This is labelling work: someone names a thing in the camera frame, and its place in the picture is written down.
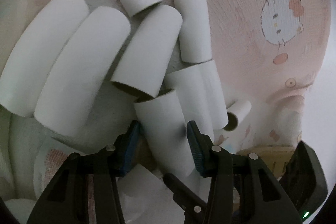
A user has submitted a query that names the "pink Hello Kitty bedsheet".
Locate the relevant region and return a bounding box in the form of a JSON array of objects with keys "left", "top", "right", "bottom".
[{"left": 1, "top": 0, "right": 331, "bottom": 223}]

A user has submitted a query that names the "brown cardboard box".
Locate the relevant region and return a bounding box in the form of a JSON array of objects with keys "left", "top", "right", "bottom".
[{"left": 236, "top": 146, "right": 295, "bottom": 179}]

